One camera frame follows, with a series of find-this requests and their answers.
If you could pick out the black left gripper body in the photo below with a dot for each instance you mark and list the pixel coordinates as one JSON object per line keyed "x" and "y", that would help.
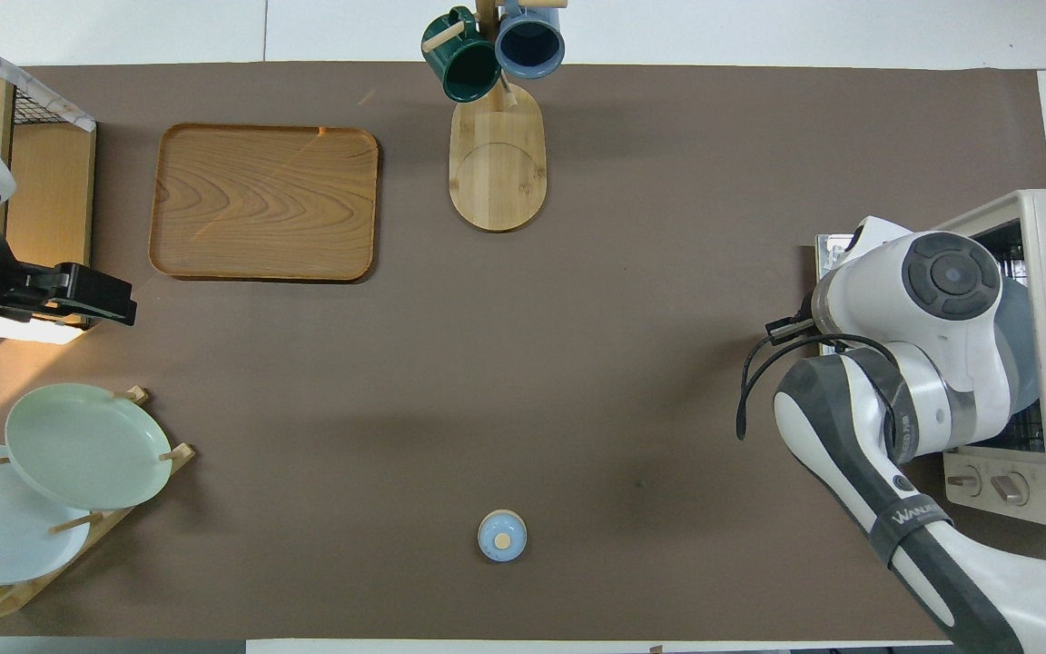
{"x": 94, "y": 289}

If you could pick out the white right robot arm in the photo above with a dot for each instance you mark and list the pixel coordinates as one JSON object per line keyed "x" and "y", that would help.
{"x": 895, "y": 291}

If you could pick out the pale green plate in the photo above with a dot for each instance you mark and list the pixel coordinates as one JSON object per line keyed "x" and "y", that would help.
{"x": 87, "y": 445}

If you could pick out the wooden plate rack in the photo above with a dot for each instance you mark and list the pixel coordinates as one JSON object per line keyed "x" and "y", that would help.
{"x": 180, "y": 452}

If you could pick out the rectangular wooden tray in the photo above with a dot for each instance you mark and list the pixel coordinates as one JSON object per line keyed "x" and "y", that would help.
{"x": 260, "y": 200}

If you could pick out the white marbled panel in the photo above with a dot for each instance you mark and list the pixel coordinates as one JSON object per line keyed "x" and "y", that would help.
{"x": 51, "y": 100}

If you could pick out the wooden mug tree stand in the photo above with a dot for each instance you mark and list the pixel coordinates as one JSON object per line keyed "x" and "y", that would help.
{"x": 498, "y": 173}

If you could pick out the dark green mug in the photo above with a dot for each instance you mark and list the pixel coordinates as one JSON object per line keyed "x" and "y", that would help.
{"x": 464, "y": 64}

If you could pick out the brown table mat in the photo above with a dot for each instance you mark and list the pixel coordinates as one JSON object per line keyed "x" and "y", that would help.
{"x": 577, "y": 318}

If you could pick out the blue mug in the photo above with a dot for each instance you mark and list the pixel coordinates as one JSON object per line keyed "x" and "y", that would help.
{"x": 530, "y": 44}

